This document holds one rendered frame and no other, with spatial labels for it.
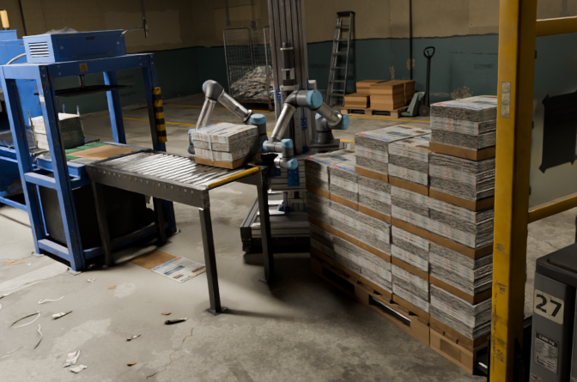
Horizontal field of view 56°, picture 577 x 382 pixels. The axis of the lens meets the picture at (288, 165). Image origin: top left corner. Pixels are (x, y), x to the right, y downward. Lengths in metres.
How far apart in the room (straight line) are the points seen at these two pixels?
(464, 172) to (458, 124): 0.22
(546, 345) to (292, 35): 2.78
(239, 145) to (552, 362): 2.21
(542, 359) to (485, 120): 0.98
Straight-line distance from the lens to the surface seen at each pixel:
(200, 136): 3.73
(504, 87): 2.10
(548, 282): 2.22
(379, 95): 9.73
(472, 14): 10.04
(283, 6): 4.17
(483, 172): 2.54
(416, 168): 2.77
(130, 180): 3.81
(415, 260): 2.95
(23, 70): 4.37
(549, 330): 2.31
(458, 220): 2.65
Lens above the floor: 1.69
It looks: 15 degrees down
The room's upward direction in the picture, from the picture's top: 4 degrees counter-clockwise
